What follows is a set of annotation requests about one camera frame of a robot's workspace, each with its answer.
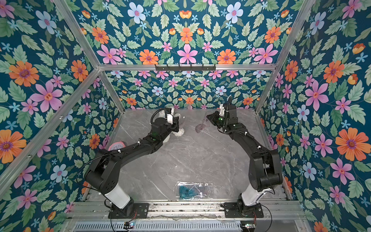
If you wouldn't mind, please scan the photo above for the clear ruler set bag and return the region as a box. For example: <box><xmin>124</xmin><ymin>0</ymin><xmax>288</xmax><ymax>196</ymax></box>
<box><xmin>200</xmin><ymin>114</ymin><xmax>210</xmax><ymax>126</ymax></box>

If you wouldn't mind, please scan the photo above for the purple protractor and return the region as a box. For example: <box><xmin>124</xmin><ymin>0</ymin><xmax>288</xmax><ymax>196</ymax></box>
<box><xmin>195</xmin><ymin>124</ymin><xmax>209</xmax><ymax>133</ymax></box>

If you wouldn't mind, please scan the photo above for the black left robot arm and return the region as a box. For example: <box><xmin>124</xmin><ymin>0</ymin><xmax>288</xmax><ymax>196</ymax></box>
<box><xmin>84</xmin><ymin>108</ymin><xmax>180</xmax><ymax>210</ymax></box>

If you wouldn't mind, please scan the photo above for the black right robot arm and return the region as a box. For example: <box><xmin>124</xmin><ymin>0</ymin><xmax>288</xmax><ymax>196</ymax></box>
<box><xmin>206</xmin><ymin>98</ymin><xmax>284</xmax><ymax>210</ymax></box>

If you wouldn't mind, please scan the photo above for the teal ruler set bag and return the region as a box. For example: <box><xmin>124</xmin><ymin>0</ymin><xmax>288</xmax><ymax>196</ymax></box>
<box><xmin>175</xmin><ymin>181</ymin><xmax>214</xmax><ymax>201</ymax></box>

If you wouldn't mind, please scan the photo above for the white teddy bear blue shirt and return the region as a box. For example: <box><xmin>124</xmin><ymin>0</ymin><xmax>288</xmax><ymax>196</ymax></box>
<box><xmin>159</xmin><ymin>108</ymin><xmax>185</xmax><ymax>144</ymax></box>

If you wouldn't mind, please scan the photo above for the pink alarm clock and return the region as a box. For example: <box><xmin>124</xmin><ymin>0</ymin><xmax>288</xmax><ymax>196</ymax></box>
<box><xmin>108</xmin><ymin>141</ymin><xmax>126</xmax><ymax>151</ymax></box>

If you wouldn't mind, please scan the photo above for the white vent grille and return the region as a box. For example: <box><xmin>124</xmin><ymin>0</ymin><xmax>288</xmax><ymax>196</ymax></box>
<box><xmin>73</xmin><ymin>221</ymin><xmax>242</xmax><ymax>232</ymax></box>

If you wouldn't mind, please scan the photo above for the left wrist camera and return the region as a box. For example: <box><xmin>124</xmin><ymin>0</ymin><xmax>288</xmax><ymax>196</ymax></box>
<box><xmin>165</xmin><ymin>114</ymin><xmax>174</xmax><ymax>125</ymax></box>

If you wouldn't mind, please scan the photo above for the black hook rail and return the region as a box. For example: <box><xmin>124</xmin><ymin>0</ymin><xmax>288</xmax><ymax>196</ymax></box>
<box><xmin>155</xmin><ymin>64</ymin><xmax>216</xmax><ymax>72</ymax></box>

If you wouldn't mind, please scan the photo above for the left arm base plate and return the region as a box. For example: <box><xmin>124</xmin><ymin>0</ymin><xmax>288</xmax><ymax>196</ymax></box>
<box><xmin>108</xmin><ymin>203</ymin><xmax>149</xmax><ymax>219</ymax></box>

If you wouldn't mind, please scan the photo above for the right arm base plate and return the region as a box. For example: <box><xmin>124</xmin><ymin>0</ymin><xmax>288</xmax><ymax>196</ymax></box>
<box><xmin>220</xmin><ymin>202</ymin><xmax>264</xmax><ymax>218</ymax></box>

